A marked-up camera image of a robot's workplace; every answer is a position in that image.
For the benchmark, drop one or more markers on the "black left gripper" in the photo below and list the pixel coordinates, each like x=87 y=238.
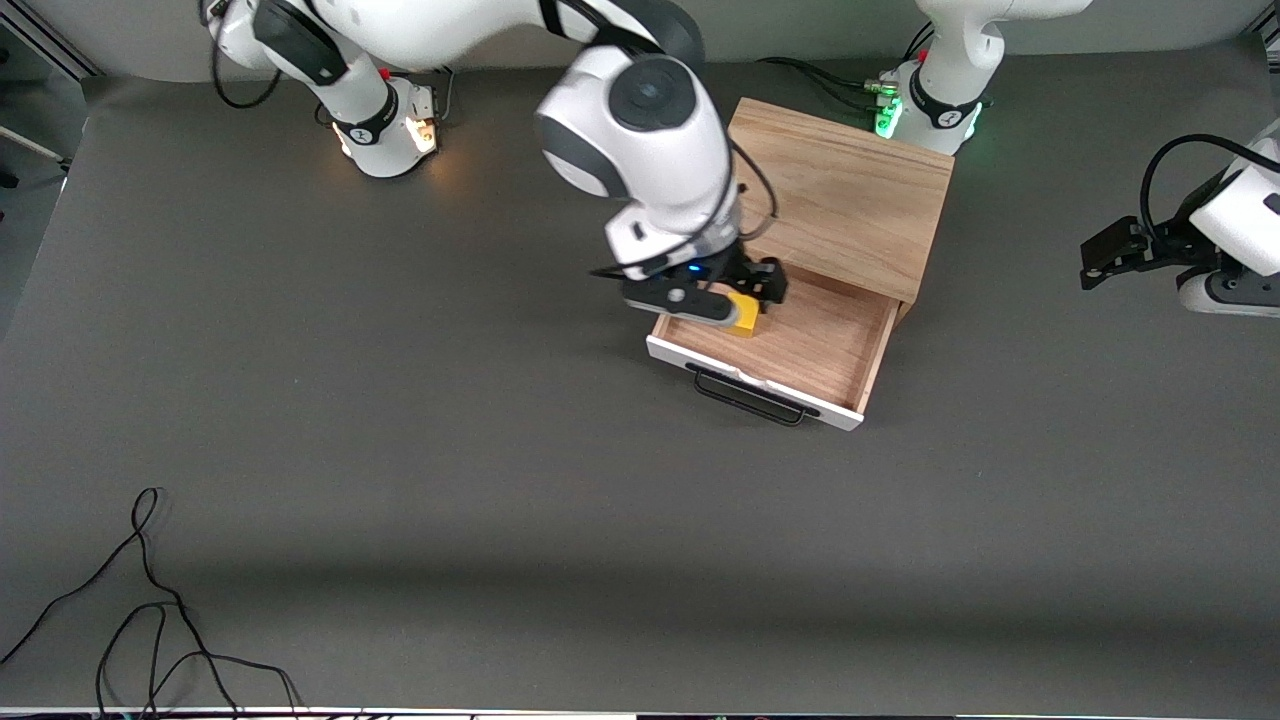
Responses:
x=1168 y=245

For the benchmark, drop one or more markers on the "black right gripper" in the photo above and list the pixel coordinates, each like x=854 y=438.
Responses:
x=737 y=270

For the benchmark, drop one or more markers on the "yellow cube block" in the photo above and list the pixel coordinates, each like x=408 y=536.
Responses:
x=745 y=320

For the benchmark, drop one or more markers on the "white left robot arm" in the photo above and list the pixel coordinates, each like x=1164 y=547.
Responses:
x=950 y=80

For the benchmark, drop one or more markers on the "grey table cover cloth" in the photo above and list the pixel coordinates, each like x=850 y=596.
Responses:
x=600 y=550

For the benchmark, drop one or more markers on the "aluminium frame rail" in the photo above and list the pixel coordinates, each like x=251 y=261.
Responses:
x=1270 y=38

